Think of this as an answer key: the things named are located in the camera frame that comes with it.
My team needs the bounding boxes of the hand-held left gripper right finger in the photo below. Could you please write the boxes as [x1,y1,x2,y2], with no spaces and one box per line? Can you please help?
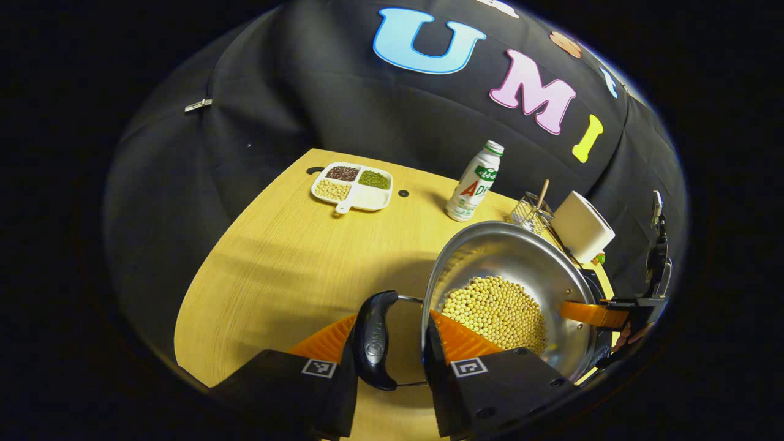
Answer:
[422,309,580,439]

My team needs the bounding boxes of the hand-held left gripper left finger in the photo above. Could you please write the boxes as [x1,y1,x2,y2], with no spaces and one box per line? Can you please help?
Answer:
[208,314,360,439]

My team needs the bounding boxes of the stainless steel pot black handles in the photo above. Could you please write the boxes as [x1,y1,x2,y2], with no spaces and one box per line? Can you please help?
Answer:
[354,220,613,393]

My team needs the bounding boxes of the pile of yellow soybeans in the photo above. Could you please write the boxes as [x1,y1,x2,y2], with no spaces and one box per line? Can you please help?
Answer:
[441,276,549,356]

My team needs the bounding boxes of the white toaster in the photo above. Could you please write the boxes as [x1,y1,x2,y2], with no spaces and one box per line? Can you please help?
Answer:
[550,190,616,265]

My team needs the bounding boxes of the white green drink bottle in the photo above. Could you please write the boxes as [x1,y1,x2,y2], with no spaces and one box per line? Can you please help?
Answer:
[445,140,505,222]

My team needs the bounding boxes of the white divided bean tray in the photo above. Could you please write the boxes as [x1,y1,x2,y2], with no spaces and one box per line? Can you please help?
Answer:
[310,162,394,215]

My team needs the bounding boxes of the black backdrop cloth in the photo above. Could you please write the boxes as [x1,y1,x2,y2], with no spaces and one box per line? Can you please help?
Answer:
[104,0,687,393]

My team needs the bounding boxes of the wire mesh utensil holder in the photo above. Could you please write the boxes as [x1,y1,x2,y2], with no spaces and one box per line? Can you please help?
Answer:
[508,192,556,235]

